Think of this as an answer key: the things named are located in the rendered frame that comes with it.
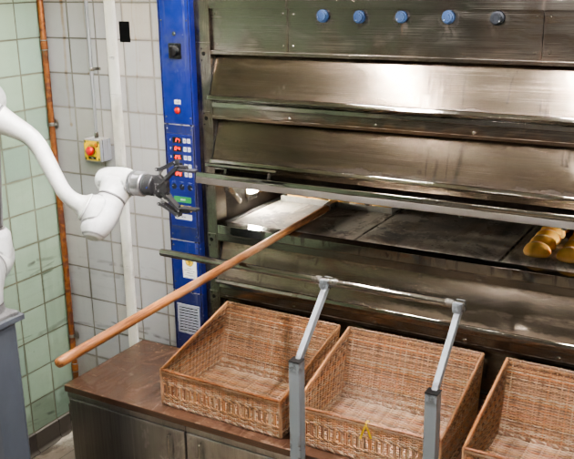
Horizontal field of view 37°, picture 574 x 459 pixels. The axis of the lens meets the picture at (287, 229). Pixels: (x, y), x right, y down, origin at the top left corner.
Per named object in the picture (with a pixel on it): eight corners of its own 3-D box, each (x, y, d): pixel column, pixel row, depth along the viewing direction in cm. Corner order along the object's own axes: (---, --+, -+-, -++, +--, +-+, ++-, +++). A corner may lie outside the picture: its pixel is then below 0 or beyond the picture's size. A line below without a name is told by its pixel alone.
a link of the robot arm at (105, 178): (146, 179, 309) (131, 209, 303) (113, 175, 316) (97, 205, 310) (132, 162, 300) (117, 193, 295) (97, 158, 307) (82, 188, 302)
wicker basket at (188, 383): (228, 357, 373) (226, 299, 365) (343, 386, 345) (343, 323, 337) (158, 404, 333) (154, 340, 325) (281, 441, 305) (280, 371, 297)
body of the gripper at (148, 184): (152, 170, 302) (173, 173, 297) (153, 193, 304) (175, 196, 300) (138, 175, 295) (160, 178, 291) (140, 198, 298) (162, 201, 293)
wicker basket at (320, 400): (347, 386, 344) (347, 323, 337) (483, 418, 318) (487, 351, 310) (290, 443, 304) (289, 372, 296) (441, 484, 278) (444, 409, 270)
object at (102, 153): (95, 158, 383) (93, 136, 380) (112, 159, 378) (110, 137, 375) (84, 160, 377) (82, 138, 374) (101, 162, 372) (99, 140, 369)
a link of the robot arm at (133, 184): (142, 192, 307) (156, 194, 305) (127, 198, 300) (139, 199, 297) (140, 168, 305) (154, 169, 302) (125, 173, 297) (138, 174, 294)
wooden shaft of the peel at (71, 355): (61, 370, 229) (60, 360, 229) (53, 368, 231) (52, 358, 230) (329, 211, 374) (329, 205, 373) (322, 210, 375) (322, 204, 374)
